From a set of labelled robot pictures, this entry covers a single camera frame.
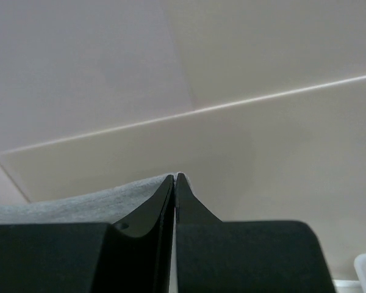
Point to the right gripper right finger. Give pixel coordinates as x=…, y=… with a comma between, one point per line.
x=255, y=256

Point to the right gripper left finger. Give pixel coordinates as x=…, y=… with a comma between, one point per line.
x=130, y=255

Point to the grey tank top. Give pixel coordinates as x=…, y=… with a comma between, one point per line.
x=109, y=205

